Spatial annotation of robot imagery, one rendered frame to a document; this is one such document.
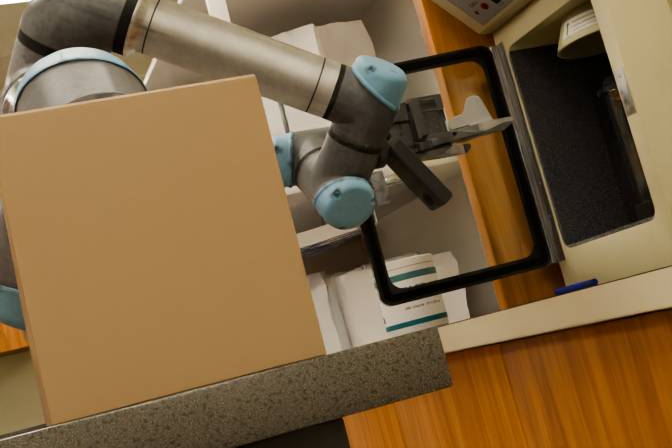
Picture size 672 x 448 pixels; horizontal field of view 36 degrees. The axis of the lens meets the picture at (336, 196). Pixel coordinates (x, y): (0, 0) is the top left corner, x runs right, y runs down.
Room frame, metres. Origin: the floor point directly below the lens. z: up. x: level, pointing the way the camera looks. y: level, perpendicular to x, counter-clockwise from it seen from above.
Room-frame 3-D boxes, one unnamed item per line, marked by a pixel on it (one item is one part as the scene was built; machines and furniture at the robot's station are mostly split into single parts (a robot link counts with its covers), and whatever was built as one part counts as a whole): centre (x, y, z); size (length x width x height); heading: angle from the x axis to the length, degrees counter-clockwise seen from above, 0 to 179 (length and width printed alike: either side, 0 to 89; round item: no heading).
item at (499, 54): (1.76, -0.34, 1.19); 0.03 x 0.02 x 0.39; 21
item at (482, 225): (1.73, -0.18, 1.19); 0.30 x 0.01 x 0.40; 101
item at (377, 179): (1.70, -0.07, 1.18); 0.02 x 0.02 x 0.06; 11
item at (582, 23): (1.64, -0.50, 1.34); 0.18 x 0.18 x 0.05
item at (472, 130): (1.48, -0.18, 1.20); 0.09 x 0.05 x 0.02; 75
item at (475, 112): (1.48, -0.23, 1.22); 0.09 x 0.03 x 0.06; 75
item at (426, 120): (1.50, -0.12, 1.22); 0.12 x 0.08 x 0.09; 111
